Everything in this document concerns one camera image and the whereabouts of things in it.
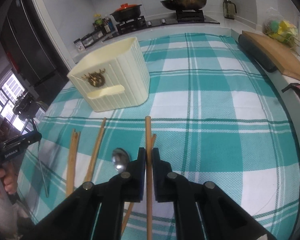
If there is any wooden chopstick three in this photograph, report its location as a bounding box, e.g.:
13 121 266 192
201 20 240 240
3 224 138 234
84 118 107 182

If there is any wooden chopstick one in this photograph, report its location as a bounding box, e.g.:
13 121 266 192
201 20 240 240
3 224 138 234
66 129 76 197

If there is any steel spoon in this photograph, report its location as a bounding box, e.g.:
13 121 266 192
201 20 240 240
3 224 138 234
111 148 130 173

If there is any wooden chopstick two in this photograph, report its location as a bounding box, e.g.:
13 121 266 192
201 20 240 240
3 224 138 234
73 132 81 191

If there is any wooden chopstick five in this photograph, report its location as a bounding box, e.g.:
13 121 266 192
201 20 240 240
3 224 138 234
145 116 152 240

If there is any person's left hand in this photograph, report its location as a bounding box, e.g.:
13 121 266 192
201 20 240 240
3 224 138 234
0 162 18 195

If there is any dark grey refrigerator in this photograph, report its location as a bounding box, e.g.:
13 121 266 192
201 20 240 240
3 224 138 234
0 0 69 106

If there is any spice jar rack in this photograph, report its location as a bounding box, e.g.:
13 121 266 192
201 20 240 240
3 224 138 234
74 30 104 52

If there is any cream utensil holder box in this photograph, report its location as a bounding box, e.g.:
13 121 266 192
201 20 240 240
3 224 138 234
68 37 150 112

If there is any teal plaid tablecloth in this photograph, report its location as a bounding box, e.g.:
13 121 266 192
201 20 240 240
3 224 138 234
18 33 300 239

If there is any sauce bottles group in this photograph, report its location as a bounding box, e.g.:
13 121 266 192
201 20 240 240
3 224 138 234
93 14 115 35

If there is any black pot orange lid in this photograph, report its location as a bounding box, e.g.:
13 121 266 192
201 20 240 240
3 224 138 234
111 3 142 23

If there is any dark rolled mat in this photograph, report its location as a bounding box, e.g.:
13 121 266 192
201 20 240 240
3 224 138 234
238 34 278 73

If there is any wooden cutting board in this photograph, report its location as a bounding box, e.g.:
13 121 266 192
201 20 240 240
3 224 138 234
242 31 300 81

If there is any black gas stove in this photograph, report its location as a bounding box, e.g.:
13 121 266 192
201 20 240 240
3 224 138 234
103 10 220 41

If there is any black wok glass lid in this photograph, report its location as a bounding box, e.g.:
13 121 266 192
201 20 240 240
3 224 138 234
161 0 207 11

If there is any plastic bag of sponges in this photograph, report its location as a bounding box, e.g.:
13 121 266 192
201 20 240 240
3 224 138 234
263 7 300 54

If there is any glass pitcher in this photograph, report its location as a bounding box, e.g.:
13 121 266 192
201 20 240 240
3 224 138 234
223 0 237 20

